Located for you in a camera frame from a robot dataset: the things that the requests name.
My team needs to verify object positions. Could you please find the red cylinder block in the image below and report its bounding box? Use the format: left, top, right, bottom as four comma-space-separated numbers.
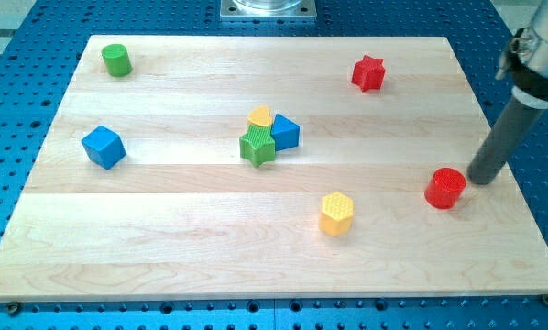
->
424, 168, 466, 209

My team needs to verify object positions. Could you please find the green star block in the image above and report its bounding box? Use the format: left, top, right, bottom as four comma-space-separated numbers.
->
239, 125, 276, 168

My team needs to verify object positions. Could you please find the yellow heart block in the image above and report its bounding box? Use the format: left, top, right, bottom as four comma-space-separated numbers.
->
247, 105, 273, 127

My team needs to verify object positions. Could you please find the blue cube block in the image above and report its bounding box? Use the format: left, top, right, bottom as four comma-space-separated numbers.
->
82, 126, 126, 170

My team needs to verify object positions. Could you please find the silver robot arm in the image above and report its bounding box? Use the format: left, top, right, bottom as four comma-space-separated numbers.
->
496, 0, 548, 110

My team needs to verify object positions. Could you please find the green cylinder block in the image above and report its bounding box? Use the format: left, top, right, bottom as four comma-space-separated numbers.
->
101, 44, 133, 77

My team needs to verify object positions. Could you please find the red star block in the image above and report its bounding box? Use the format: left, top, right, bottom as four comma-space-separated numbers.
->
351, 55, 386, 92

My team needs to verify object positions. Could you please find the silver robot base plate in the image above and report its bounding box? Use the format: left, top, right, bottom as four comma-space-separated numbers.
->
219, 0, 317, 21

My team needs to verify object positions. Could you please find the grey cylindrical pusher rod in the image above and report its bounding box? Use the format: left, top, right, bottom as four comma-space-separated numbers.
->
466, 96, 548, 185

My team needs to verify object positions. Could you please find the light wooden board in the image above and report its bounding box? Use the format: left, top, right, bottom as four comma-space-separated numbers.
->
0, 35, 548, 302

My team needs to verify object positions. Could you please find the yellow hexagon block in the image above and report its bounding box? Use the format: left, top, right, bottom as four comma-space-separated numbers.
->
318, 192, 355, 237

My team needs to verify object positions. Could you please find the blue triangle block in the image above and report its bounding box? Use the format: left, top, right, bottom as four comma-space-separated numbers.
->
271, 114, 300, 151

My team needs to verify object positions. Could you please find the board corner screw left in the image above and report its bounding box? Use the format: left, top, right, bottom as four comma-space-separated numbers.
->
4, 302, 23, 317

